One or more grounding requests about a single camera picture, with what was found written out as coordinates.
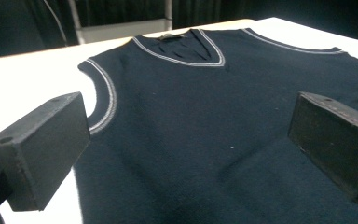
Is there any dark curtain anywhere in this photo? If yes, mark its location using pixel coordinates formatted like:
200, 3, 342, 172
0, 0, 358, 60

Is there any white metal stand frame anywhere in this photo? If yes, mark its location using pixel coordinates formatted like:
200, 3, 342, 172
67, 0, 173, 45

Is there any thin grey cable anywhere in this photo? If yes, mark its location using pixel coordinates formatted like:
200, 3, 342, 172
42, 0, 69, 48

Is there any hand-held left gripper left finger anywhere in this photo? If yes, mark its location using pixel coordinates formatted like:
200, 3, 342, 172
0, 91, 91, 213

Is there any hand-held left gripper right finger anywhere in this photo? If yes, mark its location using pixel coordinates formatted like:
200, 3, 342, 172
287, 91, 358, 205

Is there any navy knit vest white trim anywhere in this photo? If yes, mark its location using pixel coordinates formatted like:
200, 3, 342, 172
73, 27, 358, 224

